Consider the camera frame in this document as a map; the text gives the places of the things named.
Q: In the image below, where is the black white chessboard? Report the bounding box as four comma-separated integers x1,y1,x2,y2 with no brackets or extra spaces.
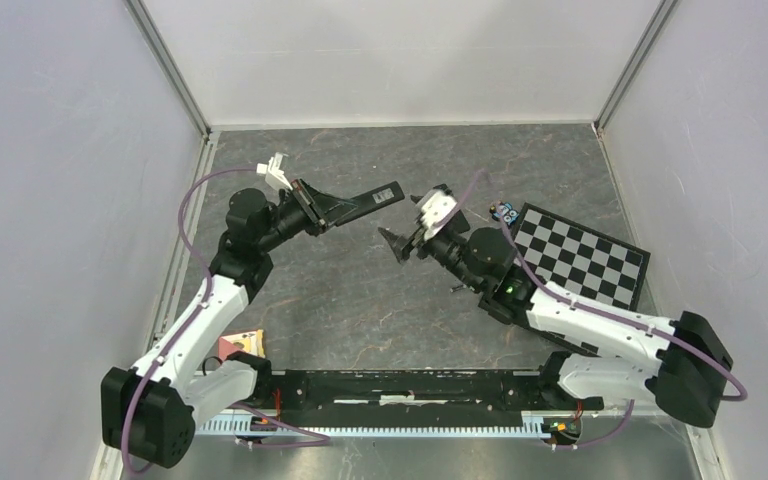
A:
479,203,650,356

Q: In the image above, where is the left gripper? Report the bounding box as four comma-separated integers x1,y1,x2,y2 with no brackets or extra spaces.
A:
257,176,360,253

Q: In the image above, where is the black remote with buttons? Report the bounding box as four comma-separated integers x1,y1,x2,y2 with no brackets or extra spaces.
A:
345,181,405,214

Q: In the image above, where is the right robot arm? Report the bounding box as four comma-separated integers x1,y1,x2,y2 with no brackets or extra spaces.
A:
381,185,735,428

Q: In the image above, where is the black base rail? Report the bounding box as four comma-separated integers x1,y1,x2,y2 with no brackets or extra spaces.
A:
246,369,604,428

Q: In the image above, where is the white cable duct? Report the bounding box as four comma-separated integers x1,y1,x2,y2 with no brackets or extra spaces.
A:
196,410,580,440

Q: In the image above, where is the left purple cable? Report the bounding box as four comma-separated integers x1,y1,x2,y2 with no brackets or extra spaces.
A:
120,166,273,475

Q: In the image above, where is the black remote back up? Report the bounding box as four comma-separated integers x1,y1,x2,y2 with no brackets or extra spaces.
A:
445,211,471,234

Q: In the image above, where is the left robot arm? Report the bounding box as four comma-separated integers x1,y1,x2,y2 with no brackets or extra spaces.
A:
100,179,405,468

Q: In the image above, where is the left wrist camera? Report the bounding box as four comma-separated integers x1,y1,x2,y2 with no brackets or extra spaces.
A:
256,152,292,191

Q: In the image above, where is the blue owl figure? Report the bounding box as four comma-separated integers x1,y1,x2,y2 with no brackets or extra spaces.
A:
489,202,519,227

